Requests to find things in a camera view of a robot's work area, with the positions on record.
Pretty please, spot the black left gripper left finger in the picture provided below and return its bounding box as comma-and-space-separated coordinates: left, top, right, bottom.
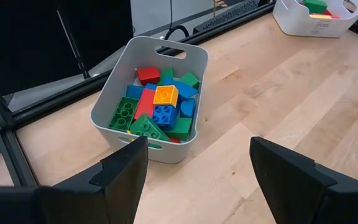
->
37, 136, 149, 224

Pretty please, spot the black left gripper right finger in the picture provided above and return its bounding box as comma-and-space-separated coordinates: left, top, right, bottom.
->
249, 136, 358, 224

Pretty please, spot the green hollow studded brick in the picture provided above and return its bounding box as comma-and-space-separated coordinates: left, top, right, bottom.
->
129, 113, 172, 142

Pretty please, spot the dark green studded plate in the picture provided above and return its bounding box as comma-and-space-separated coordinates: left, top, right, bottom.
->
108, 96, 140, 132

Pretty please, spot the blue studded brick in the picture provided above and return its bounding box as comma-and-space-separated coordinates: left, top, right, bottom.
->
151, 105, 178, 131

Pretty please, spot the blue square block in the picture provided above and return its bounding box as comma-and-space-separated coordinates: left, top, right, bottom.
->
126, 84, 145, 100

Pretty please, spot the blue semicircle block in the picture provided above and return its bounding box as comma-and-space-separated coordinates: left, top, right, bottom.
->
178, 98, 196, 119

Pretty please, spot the red cube block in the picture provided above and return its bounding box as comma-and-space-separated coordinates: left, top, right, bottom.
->
135, 66, 162, 86

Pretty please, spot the blue wedge block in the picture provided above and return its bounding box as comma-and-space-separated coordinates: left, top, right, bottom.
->
161, 77, 200, 101

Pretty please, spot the small green block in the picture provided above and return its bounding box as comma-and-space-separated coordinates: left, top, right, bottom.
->
159, 67, 175, 85

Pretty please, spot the grey plastic bin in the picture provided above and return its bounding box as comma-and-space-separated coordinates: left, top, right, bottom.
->
90, 35, 209, 165

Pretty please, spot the long yellow block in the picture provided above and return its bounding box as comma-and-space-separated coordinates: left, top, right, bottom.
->
308, 12, 333, 20

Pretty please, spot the long red block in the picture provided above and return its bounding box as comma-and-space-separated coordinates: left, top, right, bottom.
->
323, 9, 341, 19

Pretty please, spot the green rectangular block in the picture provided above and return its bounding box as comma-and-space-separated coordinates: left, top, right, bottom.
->
302, 0, 328, 15

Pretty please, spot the white plastic bin with label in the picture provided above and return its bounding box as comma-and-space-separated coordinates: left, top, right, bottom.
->
272, 0, 358, 39

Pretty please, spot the black folding partition screen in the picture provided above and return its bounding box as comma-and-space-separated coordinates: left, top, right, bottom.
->
0, 0, 135, 96

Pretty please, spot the black perforated metal box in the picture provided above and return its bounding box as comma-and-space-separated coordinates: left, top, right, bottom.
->
193, 0, 276, 35

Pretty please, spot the black hanging cable with coil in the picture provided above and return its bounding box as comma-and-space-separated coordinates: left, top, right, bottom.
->
163, 0, 190, 41

